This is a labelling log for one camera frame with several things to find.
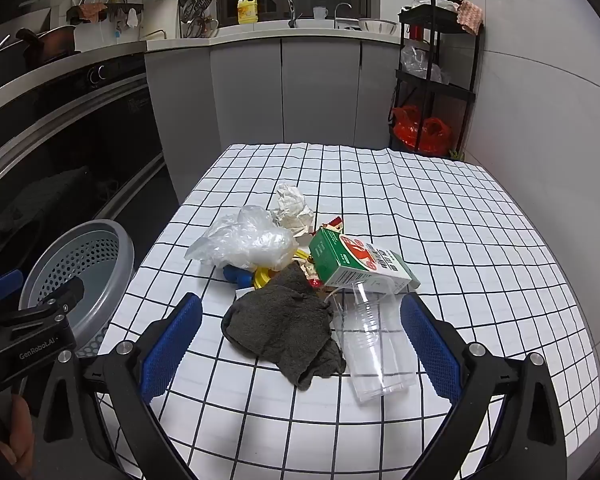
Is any yellow plastic lid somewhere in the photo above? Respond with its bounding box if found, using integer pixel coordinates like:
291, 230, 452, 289
252, 249, 311, 291

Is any clear plastic bag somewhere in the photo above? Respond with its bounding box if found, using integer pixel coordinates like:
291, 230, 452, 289
185, 205, 301, 271
400, 44, 451, 85

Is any white plastic bag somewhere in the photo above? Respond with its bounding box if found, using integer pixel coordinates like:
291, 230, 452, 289
412, 0, 461, 13

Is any beige printed snack wrapper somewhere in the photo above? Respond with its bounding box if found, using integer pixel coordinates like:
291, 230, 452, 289
300, 255, 326, 293

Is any pull-out kitchen faucet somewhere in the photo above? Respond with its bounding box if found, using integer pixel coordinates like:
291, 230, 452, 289
279, 0, 301, 28

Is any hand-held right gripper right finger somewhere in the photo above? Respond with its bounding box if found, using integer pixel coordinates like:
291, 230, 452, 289
400, 293, 568, 480

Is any black utensil rail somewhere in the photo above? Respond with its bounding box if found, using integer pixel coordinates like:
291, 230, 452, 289
66, 0, 145, 31

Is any black built-in stove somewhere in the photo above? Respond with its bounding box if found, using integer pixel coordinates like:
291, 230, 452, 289
0, 42, 181, 311

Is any red plastic bag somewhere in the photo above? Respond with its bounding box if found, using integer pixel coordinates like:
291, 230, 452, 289
420, 117, 452, 156
390, 105, 423, 151

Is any clear plastic cup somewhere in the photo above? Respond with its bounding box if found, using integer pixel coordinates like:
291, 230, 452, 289
330, 280, 418, 403

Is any orange dishcloth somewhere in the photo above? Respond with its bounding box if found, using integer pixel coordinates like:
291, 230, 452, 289
78, 2, 107, 23

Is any blue balloon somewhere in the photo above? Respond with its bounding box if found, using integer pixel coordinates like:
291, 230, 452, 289
223, 266, 253, 288

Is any orange checked cloth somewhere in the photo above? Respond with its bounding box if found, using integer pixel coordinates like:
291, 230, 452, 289
456, 0, 483, 32

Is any green milk carton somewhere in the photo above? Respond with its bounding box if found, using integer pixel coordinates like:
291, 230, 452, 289
307, 226, 421, 293

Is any grey perforated wastebasket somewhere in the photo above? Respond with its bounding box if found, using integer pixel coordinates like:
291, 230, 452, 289
17, 219, 137, 361

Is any clear plastic wrapper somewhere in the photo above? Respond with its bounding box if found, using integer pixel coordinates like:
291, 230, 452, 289
269, 182, 316, 236

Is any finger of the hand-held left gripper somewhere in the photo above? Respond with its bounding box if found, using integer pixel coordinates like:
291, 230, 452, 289
0, 269, 26, 313
0, 276, 86, 331

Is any metal colander bowl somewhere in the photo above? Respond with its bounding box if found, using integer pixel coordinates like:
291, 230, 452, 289
358, 18, 399, 34

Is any clear plastic bag on rack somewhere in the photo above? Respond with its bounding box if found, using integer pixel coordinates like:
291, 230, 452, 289
400, 44, 451, 85

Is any black white checked tablecloth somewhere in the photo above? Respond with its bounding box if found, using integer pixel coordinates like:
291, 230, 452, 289
87, 142, 600, 480

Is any dark grey cloth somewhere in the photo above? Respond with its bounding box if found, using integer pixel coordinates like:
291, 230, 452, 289
221, 262, 348, 392

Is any dark wok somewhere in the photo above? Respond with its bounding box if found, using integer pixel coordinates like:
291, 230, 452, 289
15, 25, 78, 63

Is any person's left hand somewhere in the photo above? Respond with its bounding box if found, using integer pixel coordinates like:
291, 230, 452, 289
0, 392, 35, 468

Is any black shelf rack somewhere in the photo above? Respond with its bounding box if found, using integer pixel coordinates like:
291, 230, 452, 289
391, 0, 481, 158

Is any grey kitchen cabinet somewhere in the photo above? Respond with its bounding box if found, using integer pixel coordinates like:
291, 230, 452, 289
144, 20, 406, 203

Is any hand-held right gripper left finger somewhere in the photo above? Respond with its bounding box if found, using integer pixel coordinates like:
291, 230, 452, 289
37, 292, 203, 480

